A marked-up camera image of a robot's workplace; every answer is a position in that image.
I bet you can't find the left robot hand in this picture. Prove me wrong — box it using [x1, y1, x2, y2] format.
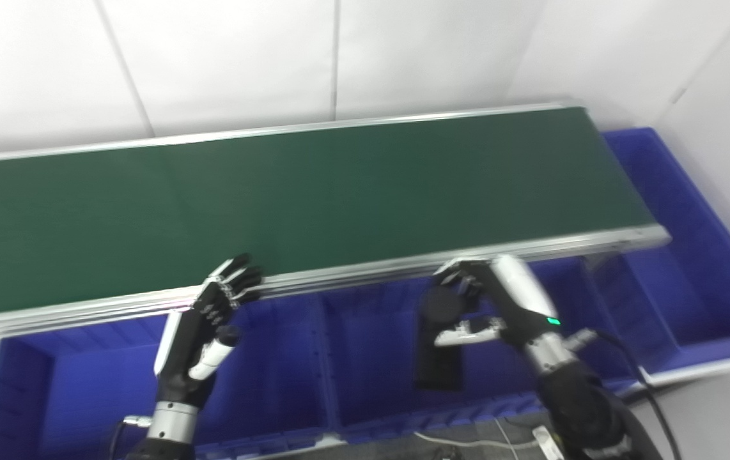
[154, 254, 265, 407]

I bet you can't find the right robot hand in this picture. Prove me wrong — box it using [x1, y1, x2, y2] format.
[432, 254, 561, 353]

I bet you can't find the black cylinder-on-block part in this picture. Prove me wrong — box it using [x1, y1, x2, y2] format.
[414, 286, 482, 392]

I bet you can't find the green conveyor belt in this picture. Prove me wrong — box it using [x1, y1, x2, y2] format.
[0, 107, 657, 319]
[0, 101, 671, 346]

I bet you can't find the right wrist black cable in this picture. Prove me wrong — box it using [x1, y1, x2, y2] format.
[566, 328, 682, 460]

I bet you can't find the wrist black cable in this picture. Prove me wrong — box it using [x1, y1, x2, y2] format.
[566, 328, 682, 460]
[108, 415, 151, 460]

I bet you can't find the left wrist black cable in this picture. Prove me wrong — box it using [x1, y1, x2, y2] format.
[108, 415, 151, 460]

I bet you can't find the white cable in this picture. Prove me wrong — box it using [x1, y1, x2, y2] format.
[413, 418, 573, 460]

